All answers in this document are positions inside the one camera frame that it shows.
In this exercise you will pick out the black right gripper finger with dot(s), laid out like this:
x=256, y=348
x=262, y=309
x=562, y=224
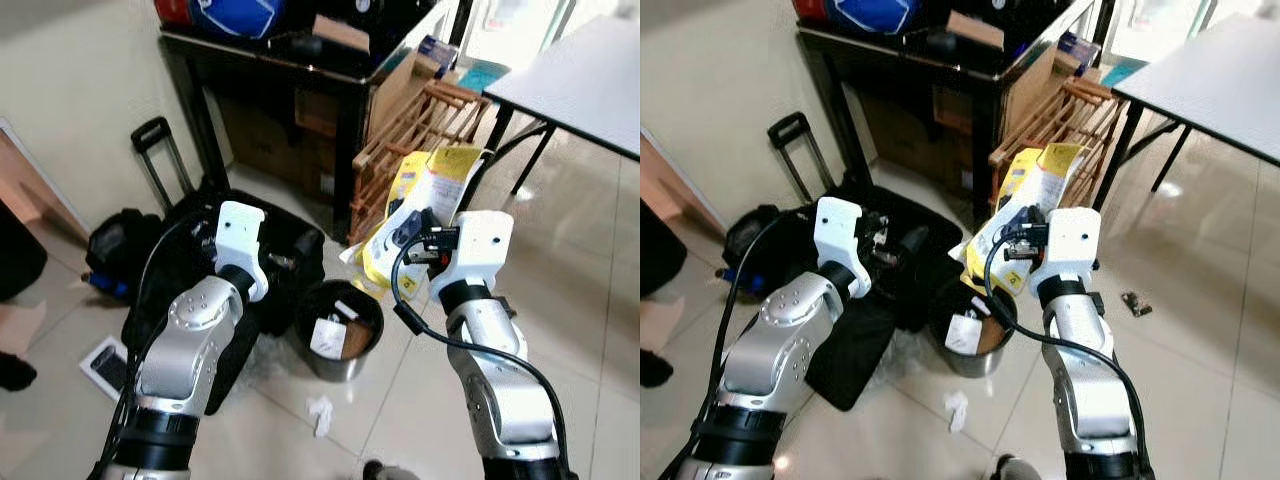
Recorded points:
x=415, y=225
x=1012, y=220

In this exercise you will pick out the yellow white plastic package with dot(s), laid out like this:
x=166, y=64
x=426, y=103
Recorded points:
x=440, y=180
x=1045, y=175

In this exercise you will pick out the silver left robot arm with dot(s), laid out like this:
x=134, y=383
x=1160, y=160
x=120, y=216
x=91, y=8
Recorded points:
x=195, y=340
x=780, y=340

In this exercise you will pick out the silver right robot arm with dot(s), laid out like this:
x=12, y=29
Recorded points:
x=495, y=370
x=1085, y=370

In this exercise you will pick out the white paper trash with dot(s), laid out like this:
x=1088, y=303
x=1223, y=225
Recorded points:
x=328, y=335
x=963, y=332

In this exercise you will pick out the brown cardboard trash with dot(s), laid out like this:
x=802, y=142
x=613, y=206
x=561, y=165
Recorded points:
x=992, y=338
x=358, y=340

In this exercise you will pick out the round black rubbish bin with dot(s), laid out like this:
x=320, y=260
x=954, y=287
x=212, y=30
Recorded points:
x=335, y=365
x=965, y=362

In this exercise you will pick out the black fabric suitcase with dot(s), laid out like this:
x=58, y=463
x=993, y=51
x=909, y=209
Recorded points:
x=920, y=250
x=290, y=235

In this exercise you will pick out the clear plastic wrap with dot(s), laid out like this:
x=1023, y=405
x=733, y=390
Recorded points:
x=905, y=350
x=265, y=355

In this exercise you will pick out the wooden slatted rack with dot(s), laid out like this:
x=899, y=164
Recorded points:
x=1060, y=120
x=425, y=125

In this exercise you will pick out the small dark crumpled wrapper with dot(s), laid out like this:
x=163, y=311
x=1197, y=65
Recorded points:
x=1136, y=304

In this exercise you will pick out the black backpack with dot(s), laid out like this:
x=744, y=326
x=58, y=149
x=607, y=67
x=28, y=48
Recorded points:
x=750, y=245
x=115, y=250

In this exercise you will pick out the white crumpled tissue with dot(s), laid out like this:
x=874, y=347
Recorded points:
x=320, y=415
x=958, y=410

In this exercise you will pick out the black side table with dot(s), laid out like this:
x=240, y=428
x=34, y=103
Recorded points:
x=260, y=70
x=900, y=65

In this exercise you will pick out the small brown cardboard box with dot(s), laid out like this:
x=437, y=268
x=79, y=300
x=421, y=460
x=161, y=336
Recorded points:
x=342, y=33
x=975, y=30

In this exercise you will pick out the white device print box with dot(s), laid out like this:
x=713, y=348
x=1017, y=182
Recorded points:
x=105, y=365

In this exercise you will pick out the white table with black legs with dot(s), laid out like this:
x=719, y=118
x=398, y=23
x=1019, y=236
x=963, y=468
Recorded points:
x=580, y=85
x=1210, y=85

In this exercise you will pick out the person's leg with black shoe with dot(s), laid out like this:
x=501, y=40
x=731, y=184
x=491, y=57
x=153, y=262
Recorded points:
x=18, y=250
x=660, y=250

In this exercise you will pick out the robot right leg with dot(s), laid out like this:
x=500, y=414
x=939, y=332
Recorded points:
x=1010, y=468
x=378, y=471

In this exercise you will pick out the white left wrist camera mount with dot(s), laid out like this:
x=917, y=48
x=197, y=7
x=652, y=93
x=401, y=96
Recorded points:
x=838, y=232
x=240, y=235

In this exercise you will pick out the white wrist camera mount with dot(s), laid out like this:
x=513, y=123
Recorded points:
x=1072, y=240
x=838, y=232
x=240, y=235
x=482, y=245

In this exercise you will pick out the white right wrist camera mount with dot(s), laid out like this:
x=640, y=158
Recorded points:
x=1072, y=240
x=482, y=245

